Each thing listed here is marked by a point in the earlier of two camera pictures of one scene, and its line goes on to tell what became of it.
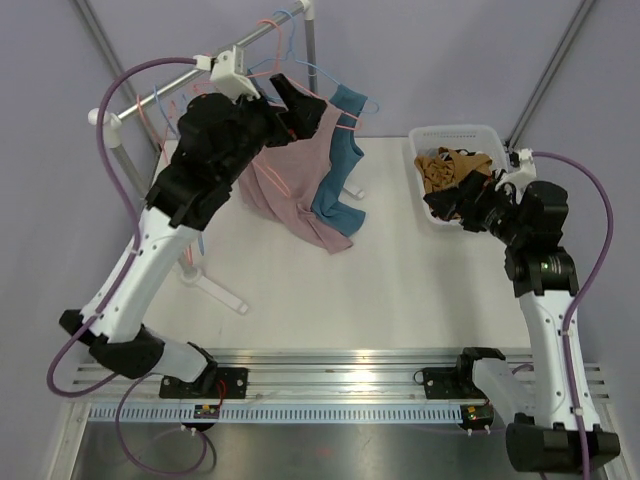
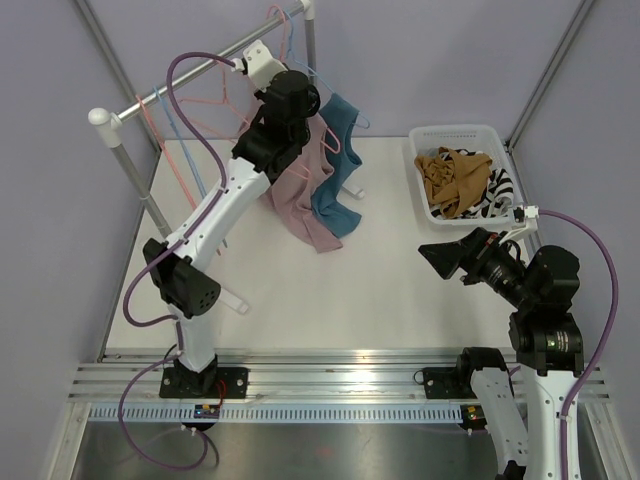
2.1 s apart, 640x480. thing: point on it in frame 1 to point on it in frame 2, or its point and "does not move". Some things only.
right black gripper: [473, 201] to [473, 260]
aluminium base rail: [301, 376] does not move
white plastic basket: [481, 139] does not move
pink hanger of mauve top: [274, 69] to [325, 130]
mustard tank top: [441, 171] does not move
